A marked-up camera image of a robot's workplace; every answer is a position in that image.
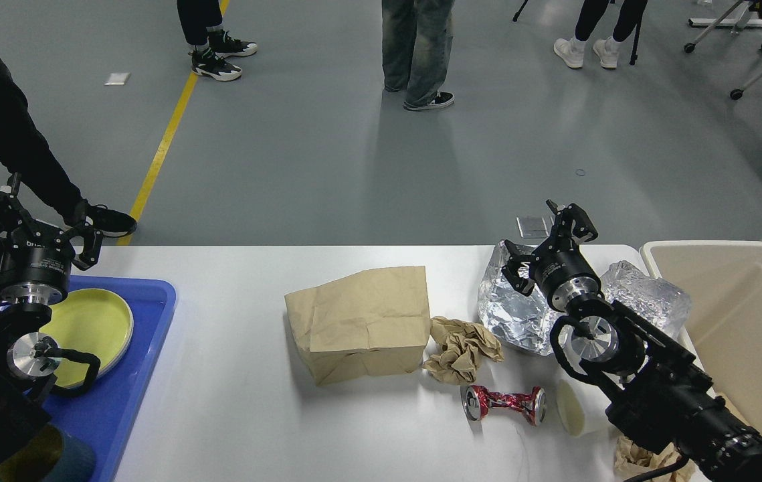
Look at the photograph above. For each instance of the blue plastic tray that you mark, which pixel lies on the blue plastic tray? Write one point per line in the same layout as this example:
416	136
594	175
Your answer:
103	417

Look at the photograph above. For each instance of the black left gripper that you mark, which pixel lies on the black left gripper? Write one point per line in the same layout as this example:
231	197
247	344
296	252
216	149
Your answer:
33	272

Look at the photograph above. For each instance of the brown paper bag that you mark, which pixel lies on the brown paper bag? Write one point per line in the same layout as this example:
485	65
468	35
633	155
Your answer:
372	323

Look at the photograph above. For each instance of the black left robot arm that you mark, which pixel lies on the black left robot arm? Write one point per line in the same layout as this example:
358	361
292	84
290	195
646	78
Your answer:
32	365

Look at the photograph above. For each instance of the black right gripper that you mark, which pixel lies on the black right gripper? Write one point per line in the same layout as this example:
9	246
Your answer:
561	273

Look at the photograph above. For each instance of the white paper cup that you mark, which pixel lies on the white paper cup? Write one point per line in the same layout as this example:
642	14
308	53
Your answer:
582	407

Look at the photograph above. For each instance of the person with black green sneakers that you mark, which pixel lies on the person with black green sneakers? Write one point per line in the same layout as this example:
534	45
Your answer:
210	44

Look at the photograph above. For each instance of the crumpled paper under arm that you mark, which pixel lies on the crumpled paper under arm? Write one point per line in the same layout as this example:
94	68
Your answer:
631	460

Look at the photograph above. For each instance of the person in grey jeans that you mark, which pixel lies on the person in grey jeans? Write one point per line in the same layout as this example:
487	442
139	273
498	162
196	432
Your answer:
416	47

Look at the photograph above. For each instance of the teal mug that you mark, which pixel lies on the teal mug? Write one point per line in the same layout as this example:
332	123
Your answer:
52	454

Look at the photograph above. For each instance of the pink plate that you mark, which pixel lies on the pink plate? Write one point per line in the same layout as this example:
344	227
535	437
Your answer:
115	332

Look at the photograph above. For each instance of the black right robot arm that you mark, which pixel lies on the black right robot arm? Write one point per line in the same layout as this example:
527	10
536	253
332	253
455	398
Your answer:
657	395

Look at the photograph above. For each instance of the silver floor plate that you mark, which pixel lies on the silver floor plate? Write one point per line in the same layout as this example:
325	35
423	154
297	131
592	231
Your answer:
533	227

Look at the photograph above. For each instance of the yellow plate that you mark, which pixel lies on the yellow plate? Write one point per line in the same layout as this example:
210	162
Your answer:
75	320

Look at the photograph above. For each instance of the wheeled chair base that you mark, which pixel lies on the wheeled chair base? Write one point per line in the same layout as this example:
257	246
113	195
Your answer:
737	32

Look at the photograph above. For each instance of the brown paper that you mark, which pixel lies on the brown paper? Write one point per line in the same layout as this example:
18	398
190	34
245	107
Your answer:
461	348

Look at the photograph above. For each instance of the beige plastic bin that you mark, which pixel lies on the beige plastic bin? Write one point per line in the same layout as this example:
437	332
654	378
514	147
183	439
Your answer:
724	282

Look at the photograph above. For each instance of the silver foil bag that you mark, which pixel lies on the silver foil bag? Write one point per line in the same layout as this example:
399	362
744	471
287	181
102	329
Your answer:
523	322

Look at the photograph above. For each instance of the crushed red can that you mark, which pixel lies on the crushed red can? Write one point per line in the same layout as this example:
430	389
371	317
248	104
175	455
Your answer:
477	401

